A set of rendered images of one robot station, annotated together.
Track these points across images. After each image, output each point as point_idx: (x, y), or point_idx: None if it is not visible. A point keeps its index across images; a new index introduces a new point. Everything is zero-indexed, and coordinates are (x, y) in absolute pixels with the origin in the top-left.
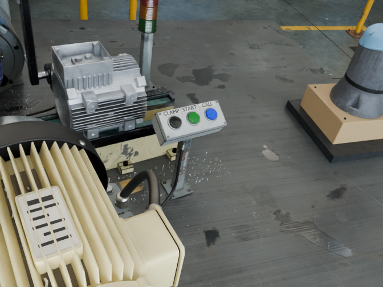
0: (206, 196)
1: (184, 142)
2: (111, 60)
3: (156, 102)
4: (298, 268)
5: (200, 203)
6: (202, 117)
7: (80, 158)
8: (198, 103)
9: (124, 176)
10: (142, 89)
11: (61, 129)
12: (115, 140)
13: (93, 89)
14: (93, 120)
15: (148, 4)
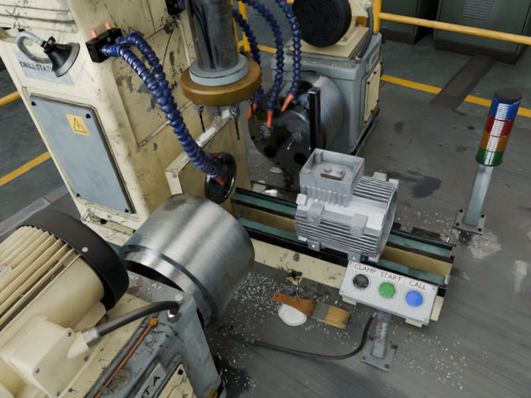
0: (400, 388)
1: (376, 309)
2: (348, 183)
3: (429, 249)
4: None
5: (385, 388)
6: (399, 294)
7: (62, 259)
8: (406, 277)
9: (342, 304)
10: (378, 227)
11: (79, 232)
12: (344, 264)
13: (326, 204)
14: (315, 233)
15: (490, 132)
